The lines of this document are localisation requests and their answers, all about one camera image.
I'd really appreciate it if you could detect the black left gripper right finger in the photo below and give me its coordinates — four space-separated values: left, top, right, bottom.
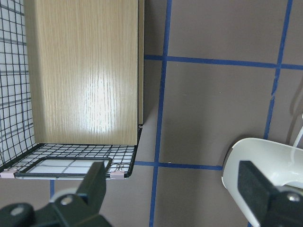
238 161 303 227

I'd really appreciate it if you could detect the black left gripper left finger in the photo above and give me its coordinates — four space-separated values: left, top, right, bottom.
51 162 107 227

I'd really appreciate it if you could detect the white two-slot toaster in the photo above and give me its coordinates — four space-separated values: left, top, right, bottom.
222 138 303 227

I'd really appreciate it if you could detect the pink binder clip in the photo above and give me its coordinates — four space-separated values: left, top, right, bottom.
0 166 19 179
110 165 125 180

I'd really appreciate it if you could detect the pink binder clip left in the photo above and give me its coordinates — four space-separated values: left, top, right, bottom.
0 166 19 179

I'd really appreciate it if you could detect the white toaster power cable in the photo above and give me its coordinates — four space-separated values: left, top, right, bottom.
293 113 303 148

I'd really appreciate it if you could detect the wire basket with wooden shelf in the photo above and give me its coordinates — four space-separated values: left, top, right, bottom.
0 0 144 179

